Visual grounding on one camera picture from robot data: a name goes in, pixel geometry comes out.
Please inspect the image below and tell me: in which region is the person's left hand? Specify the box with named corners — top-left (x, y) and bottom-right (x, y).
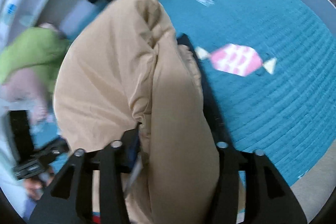
top-left (23, 166), bottom-right (55, 201)

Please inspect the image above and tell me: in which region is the teal candy-pattern bed cover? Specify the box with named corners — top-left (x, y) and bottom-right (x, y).
top-left (31, 0), bottom-right (336, 188)

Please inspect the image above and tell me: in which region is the green quilt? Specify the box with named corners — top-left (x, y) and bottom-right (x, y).
top-left (1, 27), bottom-right (70, 94)

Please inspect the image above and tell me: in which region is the pink quilt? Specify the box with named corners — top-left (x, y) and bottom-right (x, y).
top-left (1, 68), bottom-right (50, 124)

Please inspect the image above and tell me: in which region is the beige coat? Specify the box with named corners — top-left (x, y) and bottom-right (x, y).
top-left (54, 0), bottom-right (219, 223)

